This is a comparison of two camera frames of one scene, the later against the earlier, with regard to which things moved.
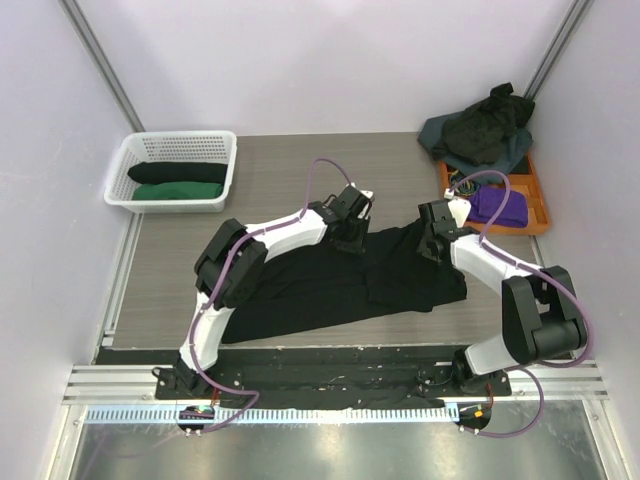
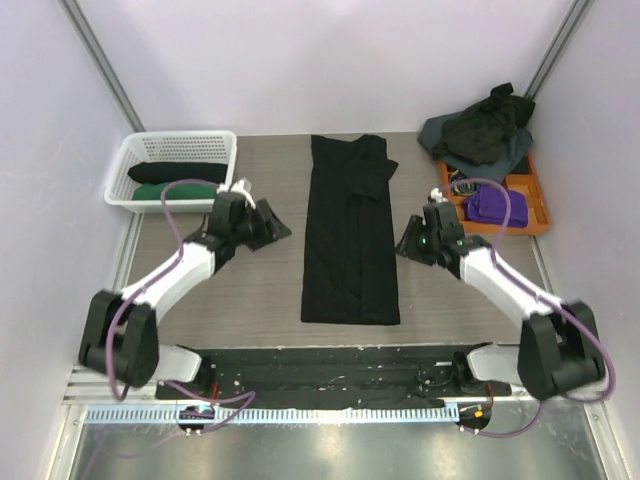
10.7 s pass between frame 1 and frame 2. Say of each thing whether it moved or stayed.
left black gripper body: moved
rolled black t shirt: stayed
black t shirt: moved
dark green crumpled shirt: stayed
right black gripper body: stayed
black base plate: stayed
